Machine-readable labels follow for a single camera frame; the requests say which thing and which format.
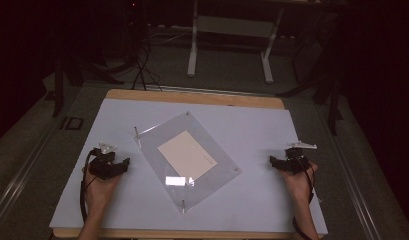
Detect black floor cables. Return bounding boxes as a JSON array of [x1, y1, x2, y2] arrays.
[[130, 31, 164, 92]]

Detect aluminium floor rail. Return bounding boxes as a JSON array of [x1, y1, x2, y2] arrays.
[[315, 105, 384, 240], [0, 123, 60, 231], [145, 84, 277, 98]]

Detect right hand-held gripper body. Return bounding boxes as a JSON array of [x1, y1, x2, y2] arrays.
[[278, 141, 318, 175]]

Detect clear acrylic photo frame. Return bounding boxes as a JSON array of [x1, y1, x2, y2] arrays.
[[133, 110, 243, 215]]

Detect white metal desk frame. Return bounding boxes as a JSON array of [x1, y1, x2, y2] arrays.
[[186, 0, 287, 85]]

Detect black rectangular floor bracket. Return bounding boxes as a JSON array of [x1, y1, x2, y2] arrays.
[[59, 116, 85, 131]]

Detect photo print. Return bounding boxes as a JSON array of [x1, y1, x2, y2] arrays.
[[157, 130, 219, 181]]

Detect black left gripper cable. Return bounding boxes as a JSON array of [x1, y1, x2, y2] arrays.
[[79, 149, 97, 225]]

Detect white table sheet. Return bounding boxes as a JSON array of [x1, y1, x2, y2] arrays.
[[49, 97, 329, 235]]

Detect person's left hand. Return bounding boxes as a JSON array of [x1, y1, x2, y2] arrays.
[[82, 165, 124, 202]]

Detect black metal stand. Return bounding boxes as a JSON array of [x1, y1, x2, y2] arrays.
[[51, 46, 126, 118], [277, 31, 346, 136]]

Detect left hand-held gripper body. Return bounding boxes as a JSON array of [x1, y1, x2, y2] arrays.
[[87, 141, 125, 181]]

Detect person's right hand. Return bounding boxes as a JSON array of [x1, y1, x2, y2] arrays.
[[279, 161, 319, 202]]

